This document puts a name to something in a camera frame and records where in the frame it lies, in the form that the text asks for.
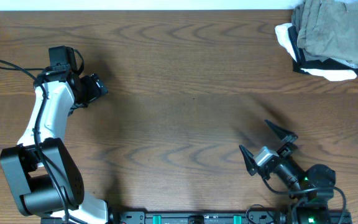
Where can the grey folded garment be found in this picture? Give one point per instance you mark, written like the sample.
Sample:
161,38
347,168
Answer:
321,34

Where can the white folded garment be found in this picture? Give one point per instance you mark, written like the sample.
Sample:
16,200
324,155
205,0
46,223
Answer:
283,38

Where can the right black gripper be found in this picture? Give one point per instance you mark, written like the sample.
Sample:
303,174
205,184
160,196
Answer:
285,135

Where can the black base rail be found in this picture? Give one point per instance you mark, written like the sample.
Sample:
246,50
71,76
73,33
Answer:
251,216

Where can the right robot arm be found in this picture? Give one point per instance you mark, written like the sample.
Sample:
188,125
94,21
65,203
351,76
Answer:
312,188

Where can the khaki green shorts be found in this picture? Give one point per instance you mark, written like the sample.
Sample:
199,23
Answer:
351,20

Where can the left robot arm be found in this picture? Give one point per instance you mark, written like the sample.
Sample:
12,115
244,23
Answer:
42,176

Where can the black folded garment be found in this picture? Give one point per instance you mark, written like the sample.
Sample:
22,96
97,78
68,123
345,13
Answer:
328,64

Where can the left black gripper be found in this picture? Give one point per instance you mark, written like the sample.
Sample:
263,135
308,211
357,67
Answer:
96,91

